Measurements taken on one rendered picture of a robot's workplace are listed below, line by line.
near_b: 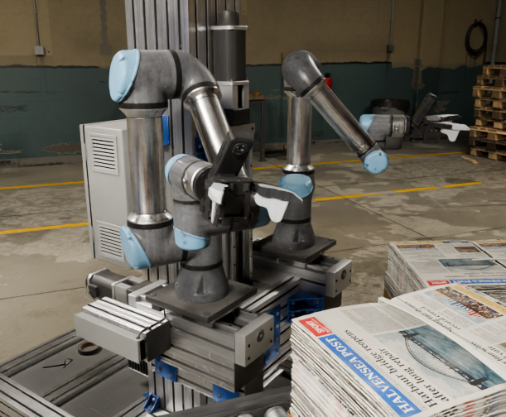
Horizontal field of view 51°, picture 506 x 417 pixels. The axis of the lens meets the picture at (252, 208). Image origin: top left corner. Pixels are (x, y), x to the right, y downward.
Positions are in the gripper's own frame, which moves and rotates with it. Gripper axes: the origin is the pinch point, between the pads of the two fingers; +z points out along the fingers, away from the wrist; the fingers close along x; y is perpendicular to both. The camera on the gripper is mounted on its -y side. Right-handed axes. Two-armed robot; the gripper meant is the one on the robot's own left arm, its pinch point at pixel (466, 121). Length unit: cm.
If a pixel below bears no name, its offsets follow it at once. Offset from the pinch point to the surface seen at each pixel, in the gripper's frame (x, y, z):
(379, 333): 114, 5, -34
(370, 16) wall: -722, 19, -3
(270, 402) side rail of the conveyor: 106, 30, -53
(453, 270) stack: 39, 36, -6
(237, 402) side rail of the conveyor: 107, 29, -59
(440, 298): 100, 7, -23
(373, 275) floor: -139, 144, -15
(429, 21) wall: -766, 32, 93
